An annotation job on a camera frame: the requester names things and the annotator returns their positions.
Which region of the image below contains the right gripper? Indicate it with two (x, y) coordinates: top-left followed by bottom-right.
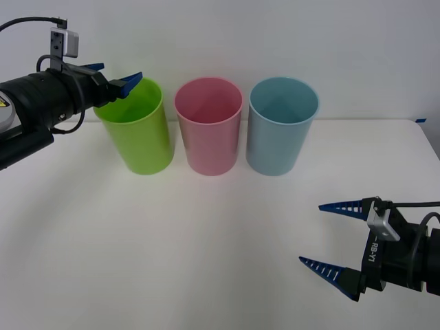
(298, 196), (430, 304)

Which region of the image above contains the pale blue plastic bin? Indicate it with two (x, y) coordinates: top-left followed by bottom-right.
(245, 76), (320, 177)

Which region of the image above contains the pink plastic bin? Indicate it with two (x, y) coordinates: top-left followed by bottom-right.
(173, 77), (244, 177)

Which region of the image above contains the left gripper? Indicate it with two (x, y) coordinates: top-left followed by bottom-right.
(47, 62), (143, 115)

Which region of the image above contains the green plastic bin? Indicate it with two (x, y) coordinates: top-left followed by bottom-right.
(93, 77), (175, 177)

